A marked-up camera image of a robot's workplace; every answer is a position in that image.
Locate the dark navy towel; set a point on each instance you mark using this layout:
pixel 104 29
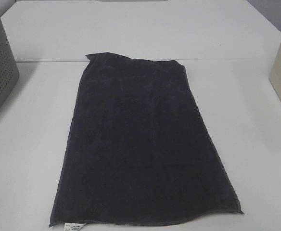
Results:
pixel 138 151

